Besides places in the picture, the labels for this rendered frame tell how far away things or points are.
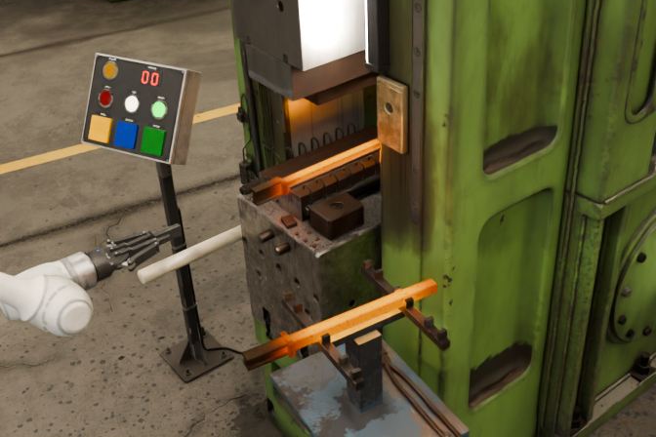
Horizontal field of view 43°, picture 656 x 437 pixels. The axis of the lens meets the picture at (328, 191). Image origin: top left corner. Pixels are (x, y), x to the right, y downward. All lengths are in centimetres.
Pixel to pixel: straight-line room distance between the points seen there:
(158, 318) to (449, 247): 168
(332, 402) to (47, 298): 68
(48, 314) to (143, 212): 231
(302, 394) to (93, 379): 136
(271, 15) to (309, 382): 88
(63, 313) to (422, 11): 96
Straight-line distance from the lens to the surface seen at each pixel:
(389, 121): 194
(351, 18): 200
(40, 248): 397
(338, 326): 176
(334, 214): 211
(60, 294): 179
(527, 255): 237
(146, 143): 249
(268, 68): 208
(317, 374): 205
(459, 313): 216
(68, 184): 441
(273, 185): 218
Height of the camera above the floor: 216
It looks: 32 degrees down
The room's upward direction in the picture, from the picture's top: 3 degrees counter-clockwise
